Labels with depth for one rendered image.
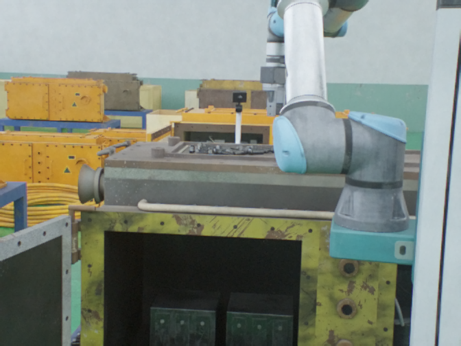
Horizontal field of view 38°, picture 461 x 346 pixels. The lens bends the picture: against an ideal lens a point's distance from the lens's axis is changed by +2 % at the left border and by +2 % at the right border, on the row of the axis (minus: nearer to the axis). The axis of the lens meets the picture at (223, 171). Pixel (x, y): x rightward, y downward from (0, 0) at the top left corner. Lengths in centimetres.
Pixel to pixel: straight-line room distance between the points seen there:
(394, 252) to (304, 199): 54
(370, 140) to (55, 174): 694
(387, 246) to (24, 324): 89
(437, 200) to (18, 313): 101
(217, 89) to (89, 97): 203
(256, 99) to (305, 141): 898
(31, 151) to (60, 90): 283
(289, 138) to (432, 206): 30
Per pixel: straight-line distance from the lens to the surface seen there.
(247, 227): 179
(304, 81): 140
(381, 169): 135
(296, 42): 146
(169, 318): 213
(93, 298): 193
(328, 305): 186
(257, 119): 457
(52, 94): 1091
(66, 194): 765
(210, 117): 459
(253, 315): 209
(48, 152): 810
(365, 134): 134
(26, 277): 171
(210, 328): 212
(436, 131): 123
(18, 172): 825
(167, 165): 186
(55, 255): 180
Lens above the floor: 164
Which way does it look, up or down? 9 degrees down
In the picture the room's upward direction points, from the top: 2 degrees clockwise
